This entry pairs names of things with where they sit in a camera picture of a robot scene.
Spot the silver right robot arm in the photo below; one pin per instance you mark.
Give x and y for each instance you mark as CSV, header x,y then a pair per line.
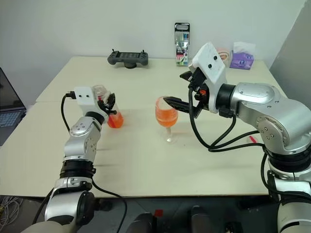
x,y
267,104

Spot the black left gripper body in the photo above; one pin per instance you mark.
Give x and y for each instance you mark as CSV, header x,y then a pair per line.
x,y
108,109

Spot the wine glass with orange drink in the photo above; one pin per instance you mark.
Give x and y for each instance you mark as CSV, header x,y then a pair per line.
x,y
166,119

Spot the marker pen pack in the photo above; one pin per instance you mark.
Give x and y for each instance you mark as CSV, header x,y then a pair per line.
x,y
182,48

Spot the purple tissue pack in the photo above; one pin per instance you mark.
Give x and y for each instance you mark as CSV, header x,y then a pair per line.
x,y
240,61

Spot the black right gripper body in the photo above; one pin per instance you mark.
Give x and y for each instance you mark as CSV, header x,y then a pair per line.
x,y
202,102

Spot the pink tape roll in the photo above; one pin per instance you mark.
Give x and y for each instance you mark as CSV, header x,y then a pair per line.
x,y
226,57

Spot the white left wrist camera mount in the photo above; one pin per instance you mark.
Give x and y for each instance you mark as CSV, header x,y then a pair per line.
x,y
83,99

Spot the grey handheld controller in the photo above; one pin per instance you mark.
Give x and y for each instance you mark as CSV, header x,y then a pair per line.
x,y
126,58

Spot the dark open laptop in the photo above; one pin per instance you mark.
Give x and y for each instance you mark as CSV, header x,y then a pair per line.
x,y
9,116

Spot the dark rounded shape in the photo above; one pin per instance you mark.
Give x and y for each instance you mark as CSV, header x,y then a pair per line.
x,y
141,223

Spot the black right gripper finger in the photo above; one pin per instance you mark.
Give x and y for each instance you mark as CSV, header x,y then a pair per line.
x,y
187,76
179,104

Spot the grey robot body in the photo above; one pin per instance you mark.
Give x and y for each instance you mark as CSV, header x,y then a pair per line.
x,y
53,225

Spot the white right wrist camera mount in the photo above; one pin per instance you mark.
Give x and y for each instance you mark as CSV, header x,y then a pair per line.
x,y
209,55

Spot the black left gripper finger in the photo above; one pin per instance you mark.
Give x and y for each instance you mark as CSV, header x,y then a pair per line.
x,y
111,101

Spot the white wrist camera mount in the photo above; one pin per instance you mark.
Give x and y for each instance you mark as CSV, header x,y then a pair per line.
x,y
209,55
83,99

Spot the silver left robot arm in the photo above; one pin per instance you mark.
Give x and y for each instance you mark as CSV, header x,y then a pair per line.
x,y
80,145

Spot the clear bottle with orange drink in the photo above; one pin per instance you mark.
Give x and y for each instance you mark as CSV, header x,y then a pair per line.
x,y
115,122

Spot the small red tag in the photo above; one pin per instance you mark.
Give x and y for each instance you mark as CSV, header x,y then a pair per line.
x,y
159,213

